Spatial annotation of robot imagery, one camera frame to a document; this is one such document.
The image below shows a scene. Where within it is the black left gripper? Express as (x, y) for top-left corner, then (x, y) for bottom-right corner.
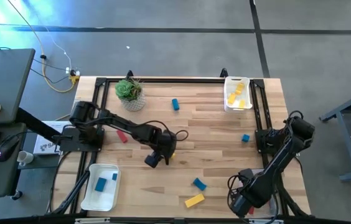
(153, 130), (178, 167)

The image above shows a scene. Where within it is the red plank block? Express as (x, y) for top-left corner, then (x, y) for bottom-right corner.
(116, 129), (129, 144)

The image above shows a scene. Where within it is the large blue rectangular block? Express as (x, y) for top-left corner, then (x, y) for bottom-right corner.
(95, 177), (108, 192)

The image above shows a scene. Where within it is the blue arch block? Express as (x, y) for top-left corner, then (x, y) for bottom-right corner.
(192, 177), (208, 192)

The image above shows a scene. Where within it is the yellow plank block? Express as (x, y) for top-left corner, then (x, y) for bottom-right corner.
(184, 193), (206, 208)

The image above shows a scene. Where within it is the green plant in patterned pot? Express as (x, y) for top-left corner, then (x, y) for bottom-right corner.
(115, 77), (147, 112)

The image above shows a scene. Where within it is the white printed box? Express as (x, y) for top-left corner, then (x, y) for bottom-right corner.
(33, 120), (72, 156)

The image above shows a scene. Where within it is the black support bar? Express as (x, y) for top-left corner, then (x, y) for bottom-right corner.
(15, 107), (70, 146)

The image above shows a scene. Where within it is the white cup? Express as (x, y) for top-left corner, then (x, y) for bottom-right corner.
(17, 150), (35, 167)

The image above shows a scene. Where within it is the black computer mouse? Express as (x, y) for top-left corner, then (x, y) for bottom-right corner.
(0, 134), (21, 163)

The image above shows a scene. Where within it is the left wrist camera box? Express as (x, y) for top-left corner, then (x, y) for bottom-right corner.
(144, 151), (162, 169)

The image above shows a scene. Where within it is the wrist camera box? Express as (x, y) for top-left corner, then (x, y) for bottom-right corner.
(144, 151), (162, 169)
(230, 195), (250, 218)

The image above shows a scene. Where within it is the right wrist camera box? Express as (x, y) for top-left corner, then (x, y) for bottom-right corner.
(230, 195), (250, 218)

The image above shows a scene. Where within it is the grey metal table frame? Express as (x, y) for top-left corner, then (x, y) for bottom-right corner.
(319, 84), (351, 182)

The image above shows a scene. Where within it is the yellow extension cord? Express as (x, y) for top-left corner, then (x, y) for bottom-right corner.
(6, 0), (81, 93)

